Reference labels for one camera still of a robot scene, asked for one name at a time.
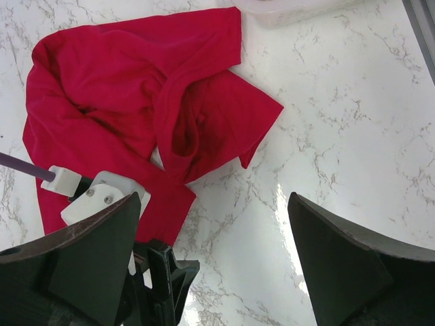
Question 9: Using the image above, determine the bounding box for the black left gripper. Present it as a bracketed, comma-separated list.
[115, 240, 200, 326]

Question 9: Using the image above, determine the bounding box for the white plastic laundry basket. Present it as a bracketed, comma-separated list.
[232, 0, 360, 29]

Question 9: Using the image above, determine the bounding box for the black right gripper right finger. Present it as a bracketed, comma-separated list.
[288, 192, 434, 325]

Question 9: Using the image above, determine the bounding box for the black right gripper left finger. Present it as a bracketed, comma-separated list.
[1, 193, 140, 325]

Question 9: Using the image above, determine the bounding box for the crimson red t shirt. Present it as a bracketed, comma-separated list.
[23, 7, 283, 245]

